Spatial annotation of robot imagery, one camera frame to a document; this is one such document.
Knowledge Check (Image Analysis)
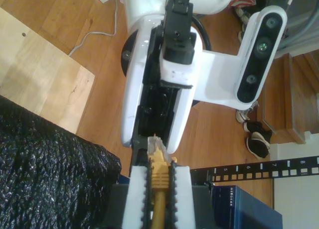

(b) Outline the pale sneaker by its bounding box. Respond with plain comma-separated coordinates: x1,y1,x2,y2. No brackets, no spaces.
236,23,250,43
234,7,250,24

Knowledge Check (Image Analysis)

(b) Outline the blue network switch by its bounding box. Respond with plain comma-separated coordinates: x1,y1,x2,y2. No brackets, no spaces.
211,185,284,229

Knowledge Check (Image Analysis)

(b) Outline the gripper camera bar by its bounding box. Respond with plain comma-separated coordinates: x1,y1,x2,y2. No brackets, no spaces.
191,4,288,111

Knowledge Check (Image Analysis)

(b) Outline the dark shoe white sole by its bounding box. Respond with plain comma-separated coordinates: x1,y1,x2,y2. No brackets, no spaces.
243,120,273,140
246,131,272,159

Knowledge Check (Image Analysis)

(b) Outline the grey cable bundle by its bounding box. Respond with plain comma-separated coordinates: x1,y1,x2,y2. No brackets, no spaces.
281,0,319,50

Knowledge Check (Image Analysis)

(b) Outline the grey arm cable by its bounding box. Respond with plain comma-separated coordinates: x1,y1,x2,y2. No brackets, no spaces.
68,0,123,57

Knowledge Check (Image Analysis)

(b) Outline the black bubble wrap mat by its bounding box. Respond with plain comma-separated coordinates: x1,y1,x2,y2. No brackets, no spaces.
0,94,123,229

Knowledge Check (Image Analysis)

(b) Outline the wooden stair step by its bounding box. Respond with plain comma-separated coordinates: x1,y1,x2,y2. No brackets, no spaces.
260,52,319,145

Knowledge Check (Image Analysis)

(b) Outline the black perforated rack post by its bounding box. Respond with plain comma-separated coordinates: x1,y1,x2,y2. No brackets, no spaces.
190,156,319,184

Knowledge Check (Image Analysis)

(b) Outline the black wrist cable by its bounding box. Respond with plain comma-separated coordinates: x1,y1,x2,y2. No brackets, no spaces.
190,14,213,52

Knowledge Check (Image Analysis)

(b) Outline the yellow network cable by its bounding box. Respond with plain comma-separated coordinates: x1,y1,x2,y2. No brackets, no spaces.
147,136,178,229

